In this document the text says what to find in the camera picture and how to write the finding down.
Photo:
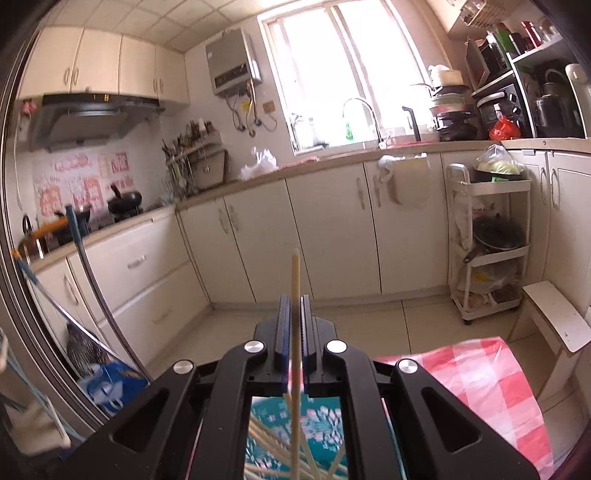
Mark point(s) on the black range hood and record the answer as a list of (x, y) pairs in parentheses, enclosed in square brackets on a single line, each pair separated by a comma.
[(92, 115)]

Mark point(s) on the bundle of bamboo chopsticks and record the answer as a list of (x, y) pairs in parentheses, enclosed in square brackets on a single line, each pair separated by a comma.
[(268, 443)]

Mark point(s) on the cream base cabinets with drawers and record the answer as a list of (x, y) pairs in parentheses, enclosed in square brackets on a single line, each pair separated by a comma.
[(558, 207)]

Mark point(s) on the black mesh bag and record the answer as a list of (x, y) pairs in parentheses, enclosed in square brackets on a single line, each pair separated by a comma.
[(83, 346)]

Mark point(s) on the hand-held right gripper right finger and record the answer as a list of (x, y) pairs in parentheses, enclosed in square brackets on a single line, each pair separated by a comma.
[(303, 332)]

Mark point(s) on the black toaster oven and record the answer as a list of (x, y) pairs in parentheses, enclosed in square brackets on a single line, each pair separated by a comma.
[(501, 104)]

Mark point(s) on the cream base cabinets with stove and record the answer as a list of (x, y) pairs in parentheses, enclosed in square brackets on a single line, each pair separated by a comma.
[(129, 277)]

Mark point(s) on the black water tap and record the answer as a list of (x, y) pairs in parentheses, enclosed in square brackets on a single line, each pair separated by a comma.
[(412, 122)]

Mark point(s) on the black wok in cart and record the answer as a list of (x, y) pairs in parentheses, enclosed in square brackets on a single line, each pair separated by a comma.
[(498, 235)]

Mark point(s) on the white electric thermos pot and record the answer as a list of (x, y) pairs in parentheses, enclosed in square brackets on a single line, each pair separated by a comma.
[(579, 97)]

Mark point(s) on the beige knife block box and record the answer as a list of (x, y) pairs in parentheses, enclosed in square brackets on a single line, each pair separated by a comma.
[(210, 170)]

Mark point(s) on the white trolley cart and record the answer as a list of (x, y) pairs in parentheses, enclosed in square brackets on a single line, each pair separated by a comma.
[(461, 277)]

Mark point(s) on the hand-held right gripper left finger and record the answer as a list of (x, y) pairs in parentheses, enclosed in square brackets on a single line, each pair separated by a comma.
[(286, 332)]

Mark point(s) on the wall socket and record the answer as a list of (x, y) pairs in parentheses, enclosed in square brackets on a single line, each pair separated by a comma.
[(269, 107)]

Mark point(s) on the cream base cabinets under sink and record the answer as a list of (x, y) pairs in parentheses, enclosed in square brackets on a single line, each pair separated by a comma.
[(323, 230)]

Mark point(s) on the red plastic bag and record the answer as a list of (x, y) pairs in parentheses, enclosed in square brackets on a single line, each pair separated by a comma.
[(504, 129)]

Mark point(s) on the white step stool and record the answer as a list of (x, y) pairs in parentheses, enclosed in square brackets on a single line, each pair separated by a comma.
[(554, 318)]

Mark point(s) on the cream corner wall cabinet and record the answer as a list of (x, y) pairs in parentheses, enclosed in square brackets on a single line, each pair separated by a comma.
[(445, 14)]

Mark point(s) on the stack of pots and bowls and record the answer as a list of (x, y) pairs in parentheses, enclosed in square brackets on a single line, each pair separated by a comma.
[(450, 115)]

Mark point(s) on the wall utensil rack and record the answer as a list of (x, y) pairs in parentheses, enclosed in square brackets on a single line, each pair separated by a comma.
[(184, 157)]

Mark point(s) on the green dish soap bottle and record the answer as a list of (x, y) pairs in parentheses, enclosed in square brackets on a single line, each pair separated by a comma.
[(350, 131)]

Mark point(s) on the metal sliding door frame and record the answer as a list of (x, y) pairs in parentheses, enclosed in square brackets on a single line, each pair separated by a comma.
[(27, 300)]

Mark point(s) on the white plastic bag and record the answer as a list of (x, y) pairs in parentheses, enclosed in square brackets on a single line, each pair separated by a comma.
[(258, 164)]

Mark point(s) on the cream upper wall cabinets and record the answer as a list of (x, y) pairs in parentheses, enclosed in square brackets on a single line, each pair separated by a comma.
[(101, 64)]

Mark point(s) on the teal openwork plastic basket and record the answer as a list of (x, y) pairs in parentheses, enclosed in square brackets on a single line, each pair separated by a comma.
[(323, 424)]

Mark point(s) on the kitchen window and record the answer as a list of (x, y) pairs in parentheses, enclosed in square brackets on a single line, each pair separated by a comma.
[(351, 69)]

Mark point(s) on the silver gas water heater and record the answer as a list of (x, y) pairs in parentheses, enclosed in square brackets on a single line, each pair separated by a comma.
[(233, 62)]

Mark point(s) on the cream hanging trash bin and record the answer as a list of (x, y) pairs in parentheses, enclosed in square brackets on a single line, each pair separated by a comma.
[(408, 182)]

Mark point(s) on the chrome arched faucet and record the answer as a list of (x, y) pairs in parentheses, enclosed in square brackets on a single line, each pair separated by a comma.
[(369, 115)]

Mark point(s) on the steel stovetop kettle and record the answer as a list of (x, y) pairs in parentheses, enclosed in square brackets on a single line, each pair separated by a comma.
[(32, 240)]

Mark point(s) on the black wok on stove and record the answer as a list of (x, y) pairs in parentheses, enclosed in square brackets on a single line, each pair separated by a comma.
[(124, 203)]

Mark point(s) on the red checkered plastic tablecloth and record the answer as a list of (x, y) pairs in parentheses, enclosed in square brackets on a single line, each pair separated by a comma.
[(485, 383)]

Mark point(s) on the red and white wall stickers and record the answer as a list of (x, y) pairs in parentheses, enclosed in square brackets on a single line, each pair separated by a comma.
[(74, 180)]

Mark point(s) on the white countertop storage rack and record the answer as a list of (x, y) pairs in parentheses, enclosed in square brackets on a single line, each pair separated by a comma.
[(535, 55)]

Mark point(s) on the black electric kettle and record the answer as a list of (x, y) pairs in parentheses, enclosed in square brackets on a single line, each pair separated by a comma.
[(554, 108)]

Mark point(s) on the blue printed bag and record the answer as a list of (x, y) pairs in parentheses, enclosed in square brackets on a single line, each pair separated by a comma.
[(111, 385)]

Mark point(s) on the bagged cabbage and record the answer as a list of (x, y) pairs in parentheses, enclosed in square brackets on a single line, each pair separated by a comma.
[(501, 161)]

